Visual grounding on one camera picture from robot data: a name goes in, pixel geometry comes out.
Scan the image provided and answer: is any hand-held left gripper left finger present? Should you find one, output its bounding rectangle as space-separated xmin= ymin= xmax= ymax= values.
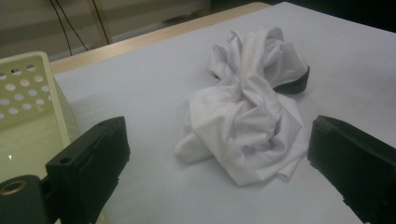
xmin=46 ymin=116 xmax=131 ymax=224

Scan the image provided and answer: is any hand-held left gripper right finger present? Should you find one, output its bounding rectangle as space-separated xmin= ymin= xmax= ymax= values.
xmin=307 ymin=115 xmax=396 ymax=224

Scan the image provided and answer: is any pale green perforated basket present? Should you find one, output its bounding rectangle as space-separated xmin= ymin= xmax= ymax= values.
xmin=0 ymin=50 xmax=80 ymax=185

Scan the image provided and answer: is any white cloth garment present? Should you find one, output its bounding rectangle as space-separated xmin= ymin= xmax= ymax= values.
xmin=173 ymin=25 xmax=311 ymax=188

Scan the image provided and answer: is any white table cover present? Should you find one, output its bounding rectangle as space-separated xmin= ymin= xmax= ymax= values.
xmin=52 ymin=1 xmax=396 ymax=224

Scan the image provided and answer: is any black curved object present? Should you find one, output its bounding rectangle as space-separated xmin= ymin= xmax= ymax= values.
xmin=273 ymin=65 xmax=311 ymax=95

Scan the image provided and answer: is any black cable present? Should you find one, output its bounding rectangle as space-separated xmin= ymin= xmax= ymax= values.
xmin=49 ymin=0 xmax=73 ymax=57
xmin=55 ymin=0 xmax=90 ymax=51

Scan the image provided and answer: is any beige wall conduit strip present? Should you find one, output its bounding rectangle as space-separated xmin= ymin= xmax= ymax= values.
xmin=86 ymin=0 xmax=111 ymax=46

